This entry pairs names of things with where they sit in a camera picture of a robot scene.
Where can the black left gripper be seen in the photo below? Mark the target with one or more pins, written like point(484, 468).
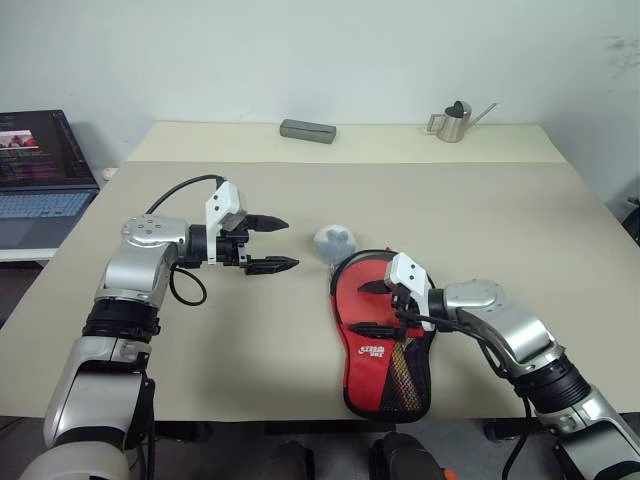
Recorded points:
point(232, 247)

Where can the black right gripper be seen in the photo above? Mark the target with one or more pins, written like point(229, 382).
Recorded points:
point(405, 307)

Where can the red black paddle case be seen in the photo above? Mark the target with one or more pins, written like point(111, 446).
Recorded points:
point(365, 320)

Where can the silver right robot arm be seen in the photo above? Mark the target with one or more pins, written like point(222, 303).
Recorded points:
point(520, 330)

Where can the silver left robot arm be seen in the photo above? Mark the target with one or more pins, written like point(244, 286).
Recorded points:
point(135, 265)

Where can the grey rectangular box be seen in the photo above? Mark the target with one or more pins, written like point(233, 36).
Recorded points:
point(306, 131)

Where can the dark rounded shape orange spot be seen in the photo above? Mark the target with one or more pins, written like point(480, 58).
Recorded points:
point(405, 457)

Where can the small white object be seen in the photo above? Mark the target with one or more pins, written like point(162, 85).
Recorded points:
point(108, 173)

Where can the silver metal watering can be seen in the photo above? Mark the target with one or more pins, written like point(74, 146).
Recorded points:
point(454, 127)

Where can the open laptop computer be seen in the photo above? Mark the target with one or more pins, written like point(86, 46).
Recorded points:
point(45, 200)

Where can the white side table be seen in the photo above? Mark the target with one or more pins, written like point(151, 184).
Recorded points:
point(25, 254)

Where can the dark object beside table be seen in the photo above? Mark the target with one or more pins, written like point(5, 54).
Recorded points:
point(632, 215)

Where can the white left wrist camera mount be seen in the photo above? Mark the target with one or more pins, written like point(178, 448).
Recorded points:
point(225, 200)

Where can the black table frame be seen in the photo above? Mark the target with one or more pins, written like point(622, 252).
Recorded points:
point(505, 430)

